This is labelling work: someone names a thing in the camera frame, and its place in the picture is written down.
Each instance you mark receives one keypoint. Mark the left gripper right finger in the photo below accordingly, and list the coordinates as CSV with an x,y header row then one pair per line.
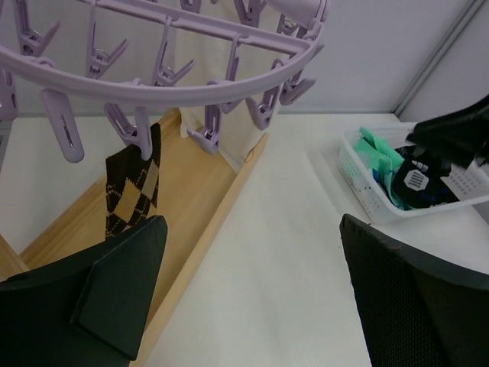
x,y
415,309

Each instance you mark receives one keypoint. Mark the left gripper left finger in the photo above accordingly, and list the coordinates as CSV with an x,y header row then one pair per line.
x,y
87,309

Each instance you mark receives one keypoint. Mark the black blue sock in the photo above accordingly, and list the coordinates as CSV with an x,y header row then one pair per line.
x,y
418,182

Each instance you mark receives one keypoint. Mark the black tan argyle sock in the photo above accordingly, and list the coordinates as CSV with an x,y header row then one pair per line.
x,y
132,185

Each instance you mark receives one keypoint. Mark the mint green sock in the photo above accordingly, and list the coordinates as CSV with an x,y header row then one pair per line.
x,y
381,160

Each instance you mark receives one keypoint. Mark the purple round clip hanger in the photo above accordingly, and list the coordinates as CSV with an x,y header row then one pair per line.
x,y
270,45

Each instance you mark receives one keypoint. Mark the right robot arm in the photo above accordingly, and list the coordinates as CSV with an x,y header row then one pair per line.
x,y
460,137

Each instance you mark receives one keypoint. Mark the white plastic basket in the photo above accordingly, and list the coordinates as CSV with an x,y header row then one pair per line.
x,y
470,186

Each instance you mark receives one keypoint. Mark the wooden clothes rack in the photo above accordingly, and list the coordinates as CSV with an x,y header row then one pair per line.
x,y
197,191

